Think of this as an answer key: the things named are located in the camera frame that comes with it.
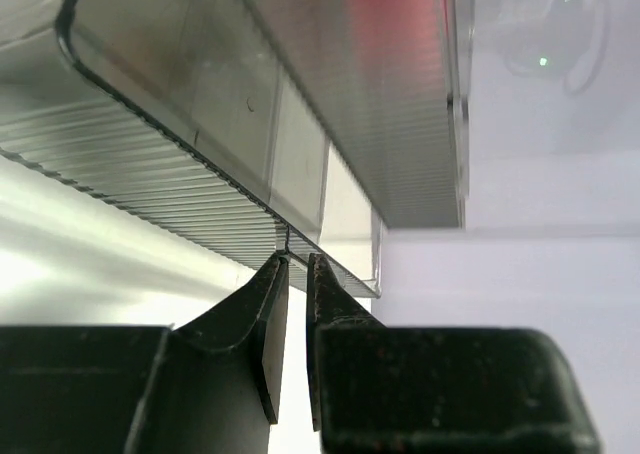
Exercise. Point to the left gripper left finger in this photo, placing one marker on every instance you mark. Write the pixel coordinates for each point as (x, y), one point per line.
(210, 386)

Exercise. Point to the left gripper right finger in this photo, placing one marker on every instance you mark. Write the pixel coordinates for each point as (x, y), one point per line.
(379, 389)

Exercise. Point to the clear acrylic drawer organizer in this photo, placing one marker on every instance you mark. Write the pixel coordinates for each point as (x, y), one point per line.
(249, 126)

